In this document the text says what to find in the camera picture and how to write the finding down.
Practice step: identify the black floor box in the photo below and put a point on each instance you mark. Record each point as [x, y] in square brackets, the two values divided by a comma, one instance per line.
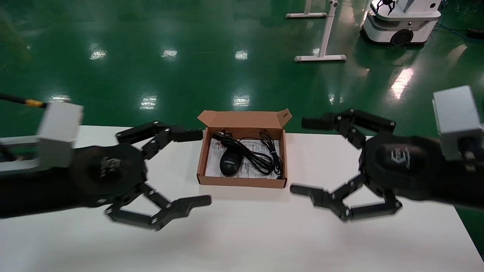
[476, 33]

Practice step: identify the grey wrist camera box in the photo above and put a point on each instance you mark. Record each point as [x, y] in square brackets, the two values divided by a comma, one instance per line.
[58, 132]
[457, 117]

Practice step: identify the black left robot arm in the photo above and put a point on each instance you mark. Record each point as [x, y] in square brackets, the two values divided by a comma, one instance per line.
[34, 192]

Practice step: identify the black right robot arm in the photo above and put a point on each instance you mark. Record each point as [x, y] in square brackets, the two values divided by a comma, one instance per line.
[465, 185]

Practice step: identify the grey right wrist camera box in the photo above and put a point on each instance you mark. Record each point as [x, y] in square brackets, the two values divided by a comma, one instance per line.
[457, 117]

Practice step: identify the black gripper of white robot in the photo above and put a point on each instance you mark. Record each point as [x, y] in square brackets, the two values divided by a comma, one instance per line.
[386, 5]

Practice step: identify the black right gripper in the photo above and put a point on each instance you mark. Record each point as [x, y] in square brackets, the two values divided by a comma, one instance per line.
[404, 162]

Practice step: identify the printed white paper sheet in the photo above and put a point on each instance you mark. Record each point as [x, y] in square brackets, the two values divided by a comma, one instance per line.
[213, 158]

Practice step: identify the white metal stand legs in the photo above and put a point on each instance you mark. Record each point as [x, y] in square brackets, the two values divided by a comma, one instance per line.
[327, 30]

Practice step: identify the white stand with short foot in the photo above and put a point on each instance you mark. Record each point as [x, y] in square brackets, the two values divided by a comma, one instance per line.
[306, 14]

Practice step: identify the brown cardboard box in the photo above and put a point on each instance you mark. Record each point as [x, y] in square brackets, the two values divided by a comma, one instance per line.
[242, 120]

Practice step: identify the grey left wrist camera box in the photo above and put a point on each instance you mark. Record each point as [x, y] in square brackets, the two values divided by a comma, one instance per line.
[58, 132]

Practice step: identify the black computer mouse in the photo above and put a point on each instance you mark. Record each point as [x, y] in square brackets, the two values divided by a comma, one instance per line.
[230, 163]

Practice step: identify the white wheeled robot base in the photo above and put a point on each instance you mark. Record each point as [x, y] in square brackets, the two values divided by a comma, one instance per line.
[397, 22]

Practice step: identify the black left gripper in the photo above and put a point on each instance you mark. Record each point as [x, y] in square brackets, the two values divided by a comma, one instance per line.
[106, 170]

